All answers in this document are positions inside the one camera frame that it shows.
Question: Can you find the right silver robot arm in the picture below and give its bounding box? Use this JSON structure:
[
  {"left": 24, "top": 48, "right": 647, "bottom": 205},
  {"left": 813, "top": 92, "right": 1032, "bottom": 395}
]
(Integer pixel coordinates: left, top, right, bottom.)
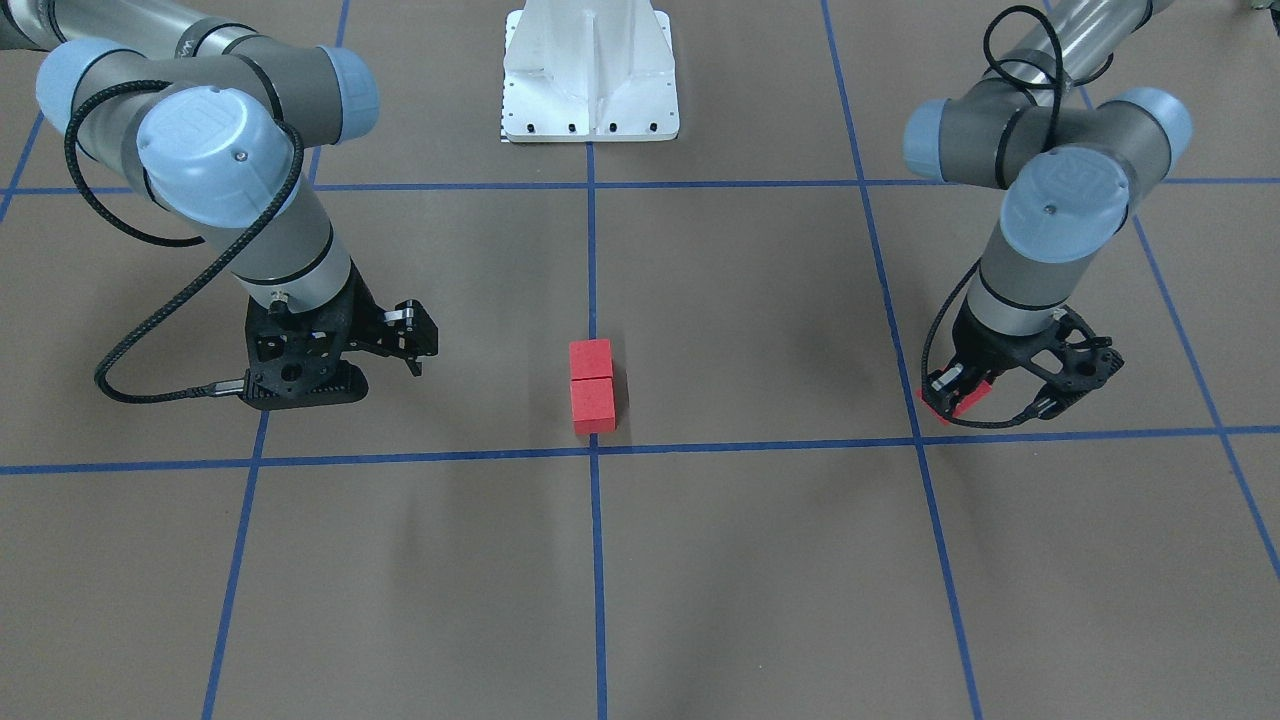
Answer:
[{"left": 3, "top": 1, "right": 439, "bottom": 411}]

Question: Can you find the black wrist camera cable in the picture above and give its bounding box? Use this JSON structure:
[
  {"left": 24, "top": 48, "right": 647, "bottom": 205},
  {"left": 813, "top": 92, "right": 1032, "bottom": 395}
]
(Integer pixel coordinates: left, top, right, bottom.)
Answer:
[{"left": 920, "top": 5, "right": 1116, "bottom": 430}]

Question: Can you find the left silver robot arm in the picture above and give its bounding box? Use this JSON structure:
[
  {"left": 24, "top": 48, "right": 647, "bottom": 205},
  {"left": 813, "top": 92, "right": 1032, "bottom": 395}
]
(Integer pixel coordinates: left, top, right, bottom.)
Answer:
[{"left": 902, "top": 1, "right": 1193, "bottom": 428}]

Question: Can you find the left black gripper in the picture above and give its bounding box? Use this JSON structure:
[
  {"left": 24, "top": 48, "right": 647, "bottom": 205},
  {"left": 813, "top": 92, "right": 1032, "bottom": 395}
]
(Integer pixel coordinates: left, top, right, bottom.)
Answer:
[{"left": 922, "top": 307, "right": 1125, "bottom": 421}]

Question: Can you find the white pedestal column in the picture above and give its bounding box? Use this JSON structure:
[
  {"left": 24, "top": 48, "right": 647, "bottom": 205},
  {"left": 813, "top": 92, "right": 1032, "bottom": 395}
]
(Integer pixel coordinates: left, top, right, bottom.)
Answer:
[{"left": 500, "top": 1, "right": 681, "bottom": 143}]

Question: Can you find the red block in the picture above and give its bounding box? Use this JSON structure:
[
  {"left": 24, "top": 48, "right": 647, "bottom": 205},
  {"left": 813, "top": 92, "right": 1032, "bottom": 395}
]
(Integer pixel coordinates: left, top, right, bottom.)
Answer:
[
  {"left": 570, "top": 338, "right": 614, "bottom": 382},
  {"left": 570, "top": 377, "right": 618, "bottom": 436},
  {"left": 916, "top": 379, "right": 992, "bottom": 423}
]

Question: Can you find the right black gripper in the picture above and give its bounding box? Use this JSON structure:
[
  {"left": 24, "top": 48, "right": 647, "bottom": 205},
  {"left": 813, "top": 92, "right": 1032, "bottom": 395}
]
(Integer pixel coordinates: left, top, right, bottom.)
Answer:
[{"left": 239, "top": 269, "right": 439, "bottom": 411}]

